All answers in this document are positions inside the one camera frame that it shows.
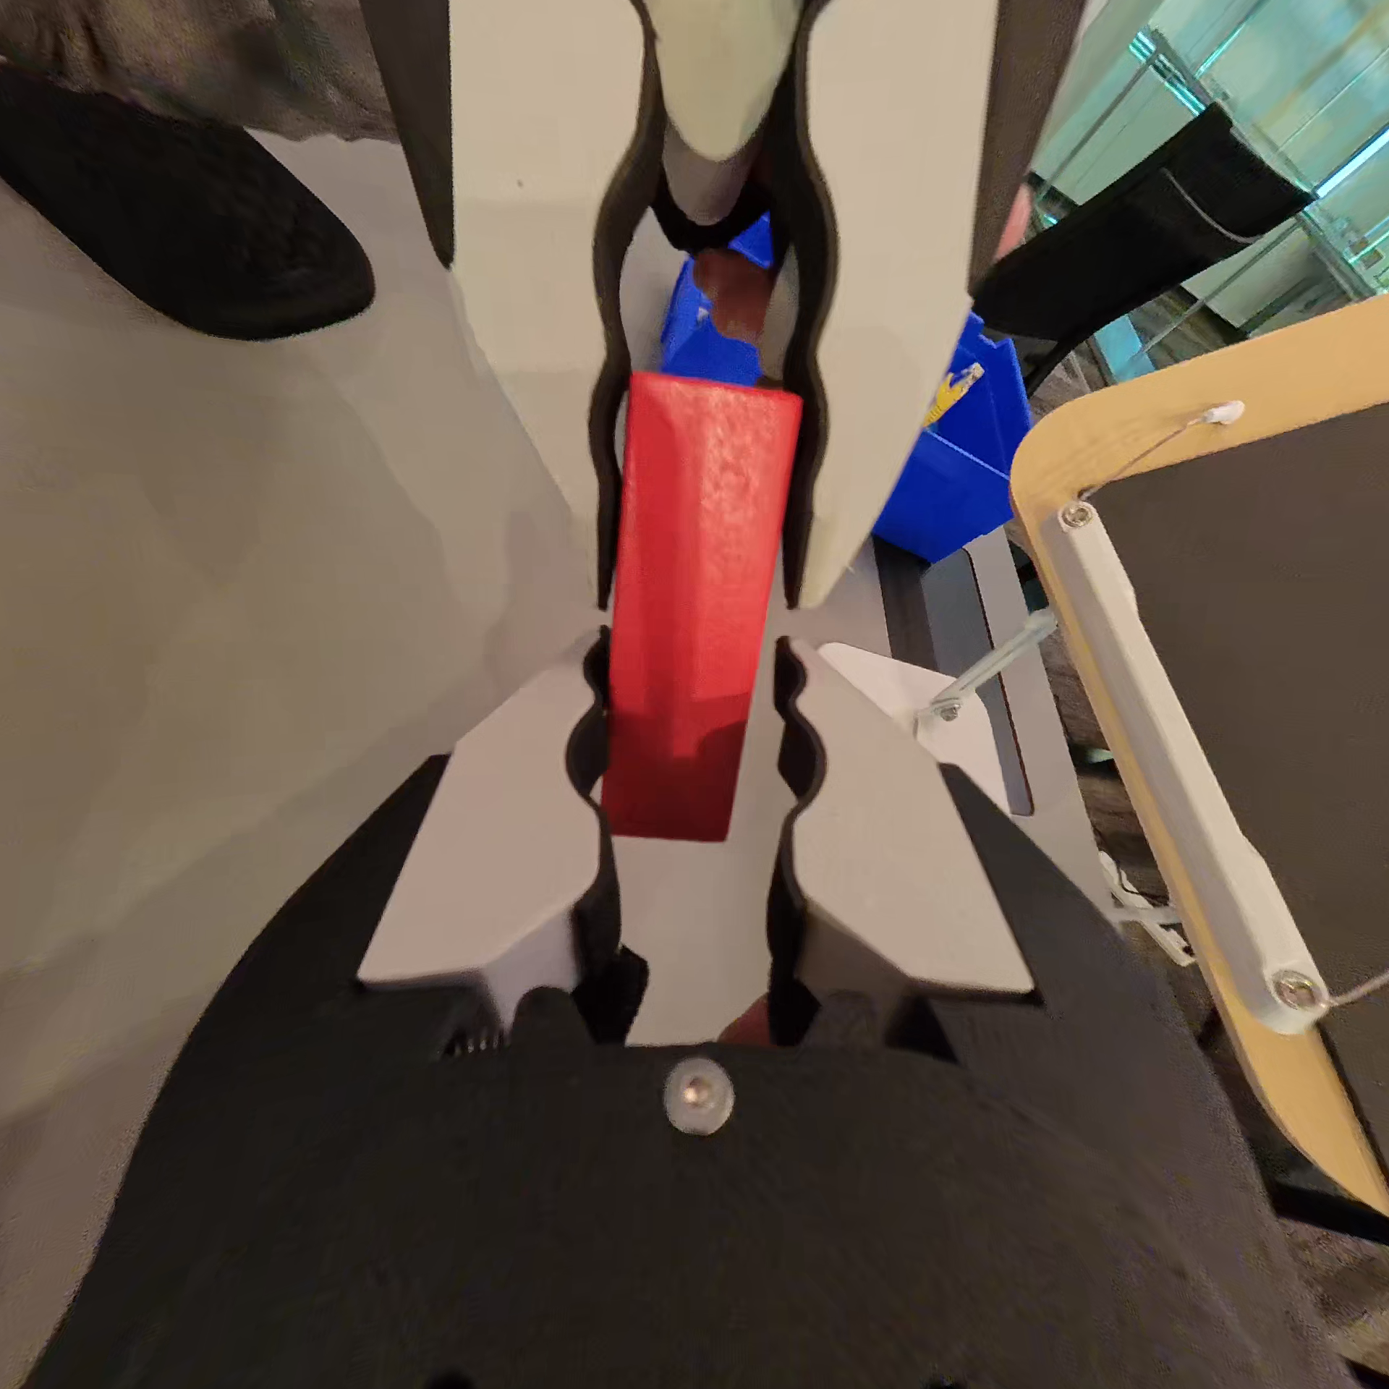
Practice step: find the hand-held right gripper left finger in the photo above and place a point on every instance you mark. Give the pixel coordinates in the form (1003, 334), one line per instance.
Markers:
(490, 869)

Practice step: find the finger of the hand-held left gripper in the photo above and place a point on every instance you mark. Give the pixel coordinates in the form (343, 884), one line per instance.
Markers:
(522, 241)
(891, 241)

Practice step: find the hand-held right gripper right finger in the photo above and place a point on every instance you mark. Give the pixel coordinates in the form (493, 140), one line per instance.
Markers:
(901, 869)

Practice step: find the blue plastic bin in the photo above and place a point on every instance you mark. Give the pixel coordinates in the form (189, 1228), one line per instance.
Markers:
(956, 467)

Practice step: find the long red rectangular bar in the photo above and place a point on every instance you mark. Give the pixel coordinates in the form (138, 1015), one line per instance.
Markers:
(695, 608)

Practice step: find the person's left forearm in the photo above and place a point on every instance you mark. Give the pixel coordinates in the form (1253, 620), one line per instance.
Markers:
(197, 56)

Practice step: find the person's left hand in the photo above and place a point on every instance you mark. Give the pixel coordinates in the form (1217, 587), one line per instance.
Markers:
(739, 306)

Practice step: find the yellow item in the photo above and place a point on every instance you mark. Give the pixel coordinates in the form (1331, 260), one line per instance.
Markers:
(956, 397)

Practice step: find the black mesh chair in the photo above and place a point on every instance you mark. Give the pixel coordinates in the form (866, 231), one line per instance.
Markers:
(1129, 229)

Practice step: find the black backdrop board stand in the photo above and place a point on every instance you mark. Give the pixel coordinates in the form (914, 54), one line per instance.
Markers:
(1281, 652)

